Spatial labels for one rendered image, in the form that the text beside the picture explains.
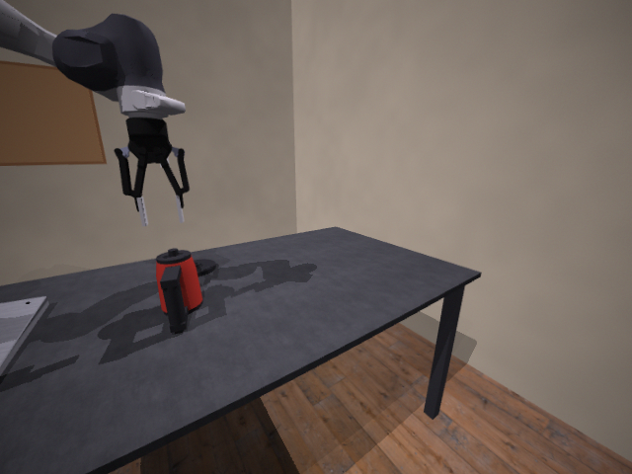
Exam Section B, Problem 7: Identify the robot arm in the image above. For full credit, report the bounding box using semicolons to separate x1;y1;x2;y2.
0;0;186;119

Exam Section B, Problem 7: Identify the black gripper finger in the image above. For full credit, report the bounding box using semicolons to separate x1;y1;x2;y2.
114;146;148;226
153;147;190;223

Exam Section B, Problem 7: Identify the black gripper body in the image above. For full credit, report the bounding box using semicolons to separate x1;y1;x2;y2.
126;118;172;164

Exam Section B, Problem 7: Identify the black round disk with center stud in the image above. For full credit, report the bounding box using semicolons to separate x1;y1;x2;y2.
194;259;216;277

